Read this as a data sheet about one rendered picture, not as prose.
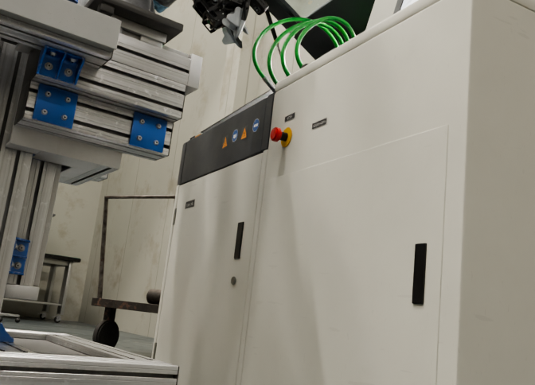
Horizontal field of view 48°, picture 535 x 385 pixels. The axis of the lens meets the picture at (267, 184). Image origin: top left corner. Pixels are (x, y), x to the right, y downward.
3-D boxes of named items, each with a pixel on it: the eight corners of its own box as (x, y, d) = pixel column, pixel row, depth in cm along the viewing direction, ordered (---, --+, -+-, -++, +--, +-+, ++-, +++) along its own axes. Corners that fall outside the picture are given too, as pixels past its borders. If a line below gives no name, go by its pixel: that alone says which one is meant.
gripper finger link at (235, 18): (222, 33, 185) (226, 5, 187) (240, 38, 188) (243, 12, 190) (226, 29, 182) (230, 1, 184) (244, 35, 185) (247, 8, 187)
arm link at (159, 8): (137, -13, 202) (162, -34, 202) (150, 4, 213) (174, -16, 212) (149, 1, 200) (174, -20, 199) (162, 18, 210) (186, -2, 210)
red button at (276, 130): (267, 145, 151) (269, 126, 153) (280, 149, 153) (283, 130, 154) (276, 141, 147) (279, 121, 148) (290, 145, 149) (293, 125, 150)
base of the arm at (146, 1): (107, 1, 142) (114, -36, 145) (87, 22, 155) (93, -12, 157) (165, 24, 150) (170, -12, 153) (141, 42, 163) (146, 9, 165)
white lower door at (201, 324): (148, 380, 203) (177, 185, 218) (154, 381, 204) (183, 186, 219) (228, 418, 147) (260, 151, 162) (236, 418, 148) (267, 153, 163)
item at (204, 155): (180, 184, 217) (186, 141, 221) (191, 186, 219) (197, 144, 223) (260, 151, 163) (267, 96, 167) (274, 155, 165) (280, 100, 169)
